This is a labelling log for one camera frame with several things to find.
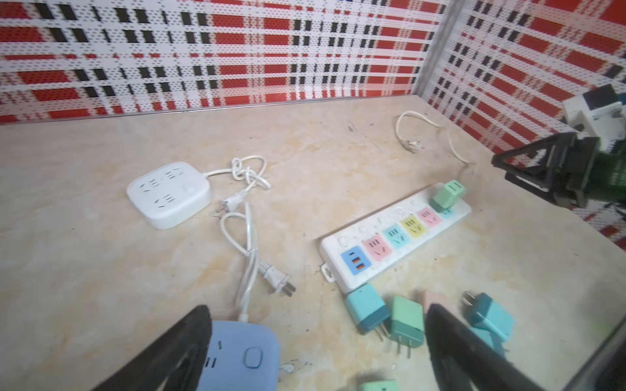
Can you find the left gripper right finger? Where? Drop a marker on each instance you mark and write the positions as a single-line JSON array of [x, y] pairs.
[[462, 361]]

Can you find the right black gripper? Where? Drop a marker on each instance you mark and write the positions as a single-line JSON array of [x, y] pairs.
[[567, 172]]

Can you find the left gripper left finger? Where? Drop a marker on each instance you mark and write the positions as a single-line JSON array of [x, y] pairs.
[[173, 362]]

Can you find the teal plug adapter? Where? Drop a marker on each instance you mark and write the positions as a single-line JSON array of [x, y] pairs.
[[367, 310], [483, 312], [490, 339]]

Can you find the green plug adapter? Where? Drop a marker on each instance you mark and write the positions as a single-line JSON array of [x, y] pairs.
[[385, 385], [447, 196], [406, 326]]

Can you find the long white power strip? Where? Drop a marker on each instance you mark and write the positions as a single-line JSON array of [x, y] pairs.
[[360, 251]]

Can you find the blue square power strip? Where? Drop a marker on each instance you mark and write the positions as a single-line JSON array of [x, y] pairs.
[[241, 356]]

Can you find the white square power strip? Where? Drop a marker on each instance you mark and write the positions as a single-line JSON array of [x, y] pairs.
[[170, 195]]

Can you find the teal plug adapter front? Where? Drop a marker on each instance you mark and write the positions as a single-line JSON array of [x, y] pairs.
[[490, 339]]

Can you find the pink plug adapter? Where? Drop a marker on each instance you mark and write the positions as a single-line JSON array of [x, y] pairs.
[[429, 298]]

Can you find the aluminium front rail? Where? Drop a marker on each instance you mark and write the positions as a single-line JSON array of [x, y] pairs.
[[605, 369]]

